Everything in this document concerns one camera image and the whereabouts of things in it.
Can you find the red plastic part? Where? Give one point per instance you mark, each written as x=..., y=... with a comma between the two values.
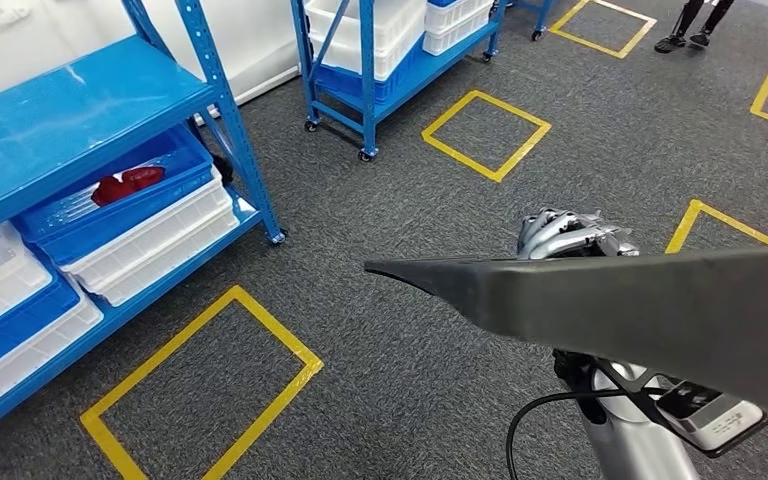
x=126, y=185

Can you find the black plastic plate frame part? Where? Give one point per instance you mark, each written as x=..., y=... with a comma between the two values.
x=622, y=311

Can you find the blue plastic crate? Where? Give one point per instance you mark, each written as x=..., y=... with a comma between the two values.
x=119, y=218
x=384, y=86
x=20, y=324

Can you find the small blue wheeled rack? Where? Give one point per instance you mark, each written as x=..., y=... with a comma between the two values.
x=367, y=79
x=543, y=16

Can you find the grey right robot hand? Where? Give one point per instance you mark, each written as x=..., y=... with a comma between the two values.
x=569, y=235

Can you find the large blue metal shelf rack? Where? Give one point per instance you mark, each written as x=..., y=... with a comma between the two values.
x=59, y=112

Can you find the yellow floor tape square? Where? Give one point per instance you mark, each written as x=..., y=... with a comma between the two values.
x=596, y=45
x=450, y=149

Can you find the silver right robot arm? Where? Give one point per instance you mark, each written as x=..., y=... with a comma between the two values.
x=622, y=444

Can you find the person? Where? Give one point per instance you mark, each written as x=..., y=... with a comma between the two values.
x=682, y=26

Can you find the white car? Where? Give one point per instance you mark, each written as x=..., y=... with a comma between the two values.
x=59, y=26

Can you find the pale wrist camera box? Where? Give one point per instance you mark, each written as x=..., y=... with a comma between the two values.
x=722, y=424

